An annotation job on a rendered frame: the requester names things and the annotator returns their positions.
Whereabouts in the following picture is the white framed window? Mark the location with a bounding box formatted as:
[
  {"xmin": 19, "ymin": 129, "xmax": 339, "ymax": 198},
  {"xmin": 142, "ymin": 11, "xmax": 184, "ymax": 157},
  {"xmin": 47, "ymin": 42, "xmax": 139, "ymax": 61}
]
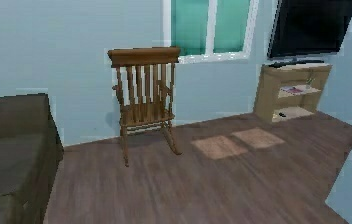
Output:
[{"xmin": 161, "ymin": 0, "xmax": 261, "ymax": 65}]

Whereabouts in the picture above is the tan wooden shelf unit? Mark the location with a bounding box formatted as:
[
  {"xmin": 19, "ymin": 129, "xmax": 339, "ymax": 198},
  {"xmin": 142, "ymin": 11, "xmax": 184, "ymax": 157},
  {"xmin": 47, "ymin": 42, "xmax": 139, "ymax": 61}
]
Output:
[{"xmin": 253, "ymin": 62, "xmax": 333, "ymax": 124}]

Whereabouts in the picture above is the dark olive sofa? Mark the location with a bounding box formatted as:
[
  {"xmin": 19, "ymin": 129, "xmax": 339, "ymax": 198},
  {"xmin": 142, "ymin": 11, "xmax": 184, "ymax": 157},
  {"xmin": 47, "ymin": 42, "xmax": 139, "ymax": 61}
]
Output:
[{"xmin": 0, "ymin": 93, "xmax": 65, "ymax": 224}]

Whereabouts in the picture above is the brown wooden rocking chair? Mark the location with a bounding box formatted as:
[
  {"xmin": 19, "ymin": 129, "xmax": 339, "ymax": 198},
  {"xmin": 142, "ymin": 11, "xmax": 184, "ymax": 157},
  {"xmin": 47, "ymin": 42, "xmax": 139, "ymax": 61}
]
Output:
[{"xmin": 107, "ymin": 46, "xmax": 183, "ymax": 168}]

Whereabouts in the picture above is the pink book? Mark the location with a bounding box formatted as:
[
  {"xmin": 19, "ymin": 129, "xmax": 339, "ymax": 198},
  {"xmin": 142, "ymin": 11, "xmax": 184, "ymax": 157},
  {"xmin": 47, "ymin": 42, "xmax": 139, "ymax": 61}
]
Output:
[{"xmin": 281, "ymin": 85, "xmax": 305, "ymax": 95}]

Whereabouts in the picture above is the black television set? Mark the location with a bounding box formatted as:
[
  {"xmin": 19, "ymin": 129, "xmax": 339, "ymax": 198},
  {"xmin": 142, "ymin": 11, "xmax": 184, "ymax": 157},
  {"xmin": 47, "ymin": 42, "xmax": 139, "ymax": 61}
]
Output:
[{"xmin": 267, "ymin": 0, "xmax": 352, "ymax": 68}]

